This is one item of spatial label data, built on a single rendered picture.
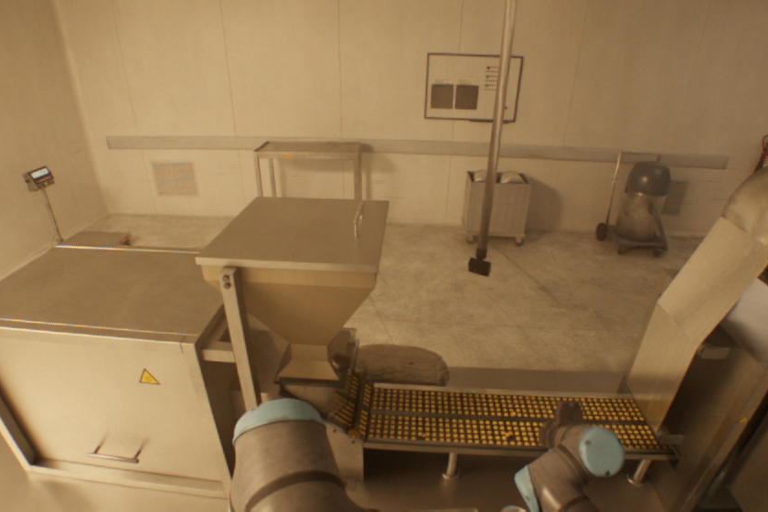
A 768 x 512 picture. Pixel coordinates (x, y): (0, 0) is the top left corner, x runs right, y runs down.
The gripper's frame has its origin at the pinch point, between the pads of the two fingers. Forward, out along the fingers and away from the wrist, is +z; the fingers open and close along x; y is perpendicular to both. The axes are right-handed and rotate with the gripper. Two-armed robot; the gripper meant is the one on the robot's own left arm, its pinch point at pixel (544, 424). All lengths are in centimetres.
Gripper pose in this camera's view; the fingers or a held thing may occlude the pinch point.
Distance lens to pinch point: 129.8
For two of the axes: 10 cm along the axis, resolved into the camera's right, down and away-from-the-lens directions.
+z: 0.4, 3.1, 9.5
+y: -0.6, 9.5, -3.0
